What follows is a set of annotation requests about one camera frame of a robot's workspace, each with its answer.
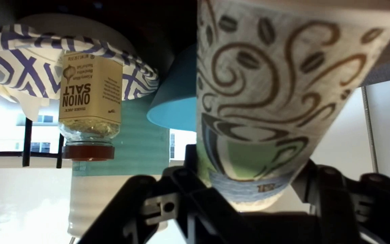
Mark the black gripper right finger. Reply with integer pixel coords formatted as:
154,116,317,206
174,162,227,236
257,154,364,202
289,160,390,244

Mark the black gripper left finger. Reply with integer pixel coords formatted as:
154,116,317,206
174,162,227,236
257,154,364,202
78,144,238,244

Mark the coffee print paper cup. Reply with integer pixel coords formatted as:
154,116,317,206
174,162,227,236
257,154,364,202
197,0,390,213

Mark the blue plastic bowl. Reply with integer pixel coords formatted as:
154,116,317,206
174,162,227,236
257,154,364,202
147,44,201,133

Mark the onion salt spice jar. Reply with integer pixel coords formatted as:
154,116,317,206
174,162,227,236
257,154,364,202
59,51,125,163

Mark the blue patterned paper plate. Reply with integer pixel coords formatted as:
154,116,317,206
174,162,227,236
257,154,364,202
0,13,162,105

